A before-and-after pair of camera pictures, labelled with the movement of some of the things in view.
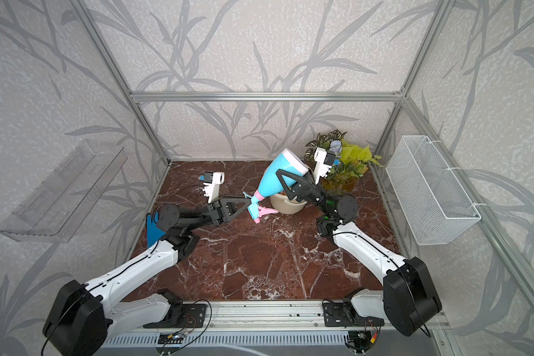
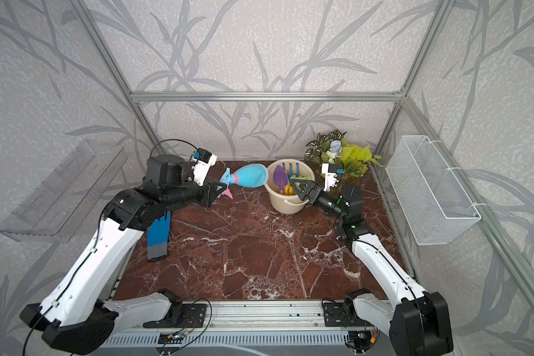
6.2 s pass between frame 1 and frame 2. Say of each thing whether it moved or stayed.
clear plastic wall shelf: stayed
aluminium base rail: stayed
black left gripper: moved
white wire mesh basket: stayed
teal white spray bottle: moved
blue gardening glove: stayed
